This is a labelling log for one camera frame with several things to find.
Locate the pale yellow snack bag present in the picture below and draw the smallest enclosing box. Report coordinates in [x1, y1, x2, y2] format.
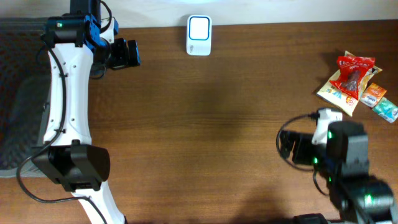
[316, 51, 382, 116]

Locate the small orange white carton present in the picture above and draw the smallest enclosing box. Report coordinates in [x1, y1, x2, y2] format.
[359, 83, 387, 108]

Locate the teal tissue pack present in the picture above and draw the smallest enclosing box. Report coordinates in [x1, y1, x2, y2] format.
[372, 97, 397, 123]

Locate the orange snack bag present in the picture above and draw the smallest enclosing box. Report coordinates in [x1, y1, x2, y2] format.
[330, 56, 376, 100]

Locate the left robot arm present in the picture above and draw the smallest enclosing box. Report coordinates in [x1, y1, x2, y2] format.
[30, 1, 141, 223]

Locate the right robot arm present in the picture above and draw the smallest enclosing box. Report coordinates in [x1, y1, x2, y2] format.
[277, 121, 397, 223]

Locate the white barcode scanner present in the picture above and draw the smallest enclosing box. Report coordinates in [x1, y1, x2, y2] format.
[186, 15, 212, 56]

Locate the dark grey plastic basket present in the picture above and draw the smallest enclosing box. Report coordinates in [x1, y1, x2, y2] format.
[1, 17, 51, 179]

